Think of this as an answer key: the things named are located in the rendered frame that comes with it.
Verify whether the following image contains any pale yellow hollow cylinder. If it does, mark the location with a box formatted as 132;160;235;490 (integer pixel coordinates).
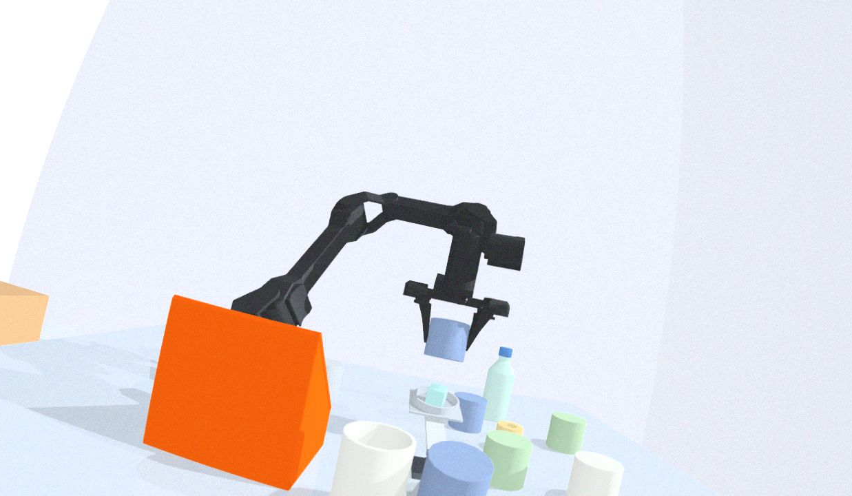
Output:
496;421;523;436

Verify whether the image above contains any light blue block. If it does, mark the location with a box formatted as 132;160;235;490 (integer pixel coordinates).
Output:
425;382;448;407

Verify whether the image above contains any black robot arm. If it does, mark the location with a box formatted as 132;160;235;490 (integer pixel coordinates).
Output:
231;192;526;327

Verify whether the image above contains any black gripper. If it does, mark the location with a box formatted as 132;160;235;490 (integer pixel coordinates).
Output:
403;257;510;351

